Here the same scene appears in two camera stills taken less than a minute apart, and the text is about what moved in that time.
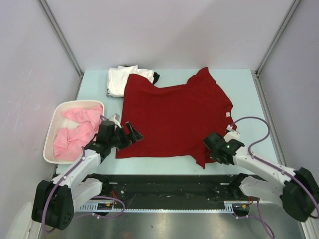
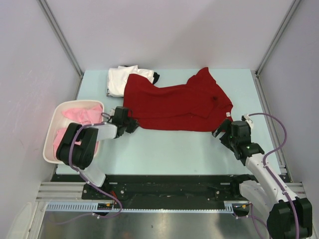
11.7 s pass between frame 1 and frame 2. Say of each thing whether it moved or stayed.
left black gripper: moved
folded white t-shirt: stayed
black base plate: stayed
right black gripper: moved
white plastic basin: stayed
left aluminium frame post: stayed
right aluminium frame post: stayed
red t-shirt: moved
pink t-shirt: stayed
